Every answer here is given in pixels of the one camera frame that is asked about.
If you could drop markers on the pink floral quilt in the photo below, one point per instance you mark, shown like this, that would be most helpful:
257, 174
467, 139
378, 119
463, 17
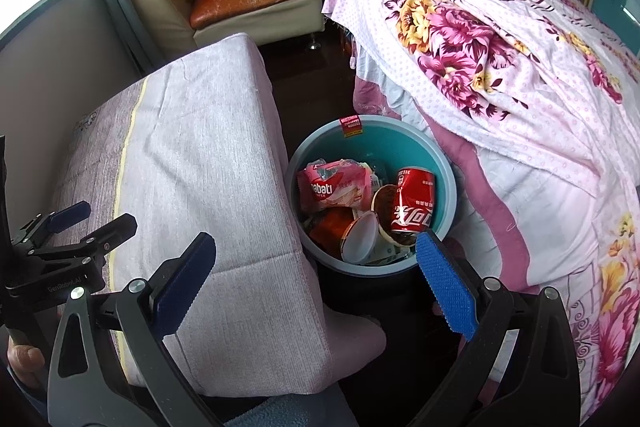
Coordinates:
475, 32

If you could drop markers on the teal plastic bin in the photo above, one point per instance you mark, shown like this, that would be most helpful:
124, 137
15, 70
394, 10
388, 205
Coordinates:
380, 147

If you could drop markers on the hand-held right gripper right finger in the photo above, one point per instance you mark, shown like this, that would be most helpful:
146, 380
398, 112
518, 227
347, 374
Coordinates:
445, 287

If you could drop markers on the brown paper bowl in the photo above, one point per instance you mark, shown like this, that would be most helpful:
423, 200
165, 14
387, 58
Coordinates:
385, 204

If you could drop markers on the person's left hand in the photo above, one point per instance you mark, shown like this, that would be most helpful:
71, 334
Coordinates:
25, 364

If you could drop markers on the blue grey cloth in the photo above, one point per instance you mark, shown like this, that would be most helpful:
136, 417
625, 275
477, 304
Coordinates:
300, 412

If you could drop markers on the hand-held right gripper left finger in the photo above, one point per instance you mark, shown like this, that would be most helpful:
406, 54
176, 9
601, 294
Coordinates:
185, 287

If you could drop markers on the pink paper cup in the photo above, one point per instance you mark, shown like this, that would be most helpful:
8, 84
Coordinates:
360, 239

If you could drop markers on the red soda can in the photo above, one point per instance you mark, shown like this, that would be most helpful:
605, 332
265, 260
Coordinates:
412, 202

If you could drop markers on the pink white bed sheet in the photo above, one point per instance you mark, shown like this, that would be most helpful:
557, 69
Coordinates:
540, 217

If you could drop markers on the pink wafer wrapper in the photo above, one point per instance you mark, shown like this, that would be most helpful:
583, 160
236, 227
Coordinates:
330, 189

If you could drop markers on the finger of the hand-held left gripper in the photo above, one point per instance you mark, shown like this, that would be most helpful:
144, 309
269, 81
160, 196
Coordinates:
110, 232
70, 213

